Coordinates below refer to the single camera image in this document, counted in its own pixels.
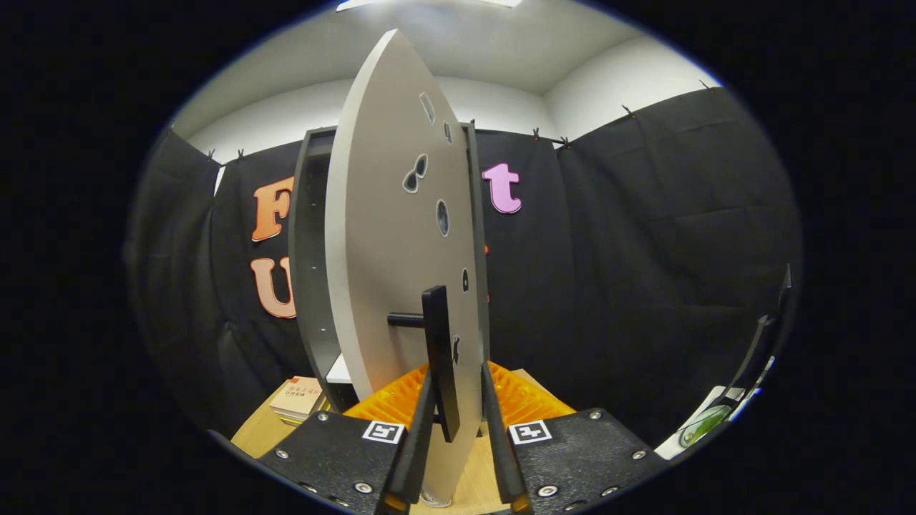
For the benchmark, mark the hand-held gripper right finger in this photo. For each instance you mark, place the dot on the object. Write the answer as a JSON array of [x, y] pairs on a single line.
[[501, 450]]

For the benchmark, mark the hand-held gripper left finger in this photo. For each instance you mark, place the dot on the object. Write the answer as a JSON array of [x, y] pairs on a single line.
[[422, 443]]

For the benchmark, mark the beige shoe cabinet door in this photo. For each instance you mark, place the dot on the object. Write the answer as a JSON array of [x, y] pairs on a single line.
[[386, 250]]

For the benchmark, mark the light grey cabinet shelf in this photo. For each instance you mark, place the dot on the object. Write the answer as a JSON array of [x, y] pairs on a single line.
[[338, 372]]

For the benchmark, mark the yellow-edged grey book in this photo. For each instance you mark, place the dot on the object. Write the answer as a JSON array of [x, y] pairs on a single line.
[[311, 420]]

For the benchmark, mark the beige orange-corner book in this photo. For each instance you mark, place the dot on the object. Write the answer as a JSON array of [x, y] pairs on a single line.
[[297, 400]]

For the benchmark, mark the green oval object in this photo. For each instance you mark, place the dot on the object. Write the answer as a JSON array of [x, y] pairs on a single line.
[[705, 425]]

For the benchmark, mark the black backdrop cloth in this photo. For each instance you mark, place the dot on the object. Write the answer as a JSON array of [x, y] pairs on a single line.
[[630, 286]]

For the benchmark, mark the white paper sheet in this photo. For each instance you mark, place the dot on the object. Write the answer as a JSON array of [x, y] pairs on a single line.
[[708, 400]]

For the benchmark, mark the wide ceiling light panel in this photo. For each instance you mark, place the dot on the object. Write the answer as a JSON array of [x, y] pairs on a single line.
[[429, 3]]

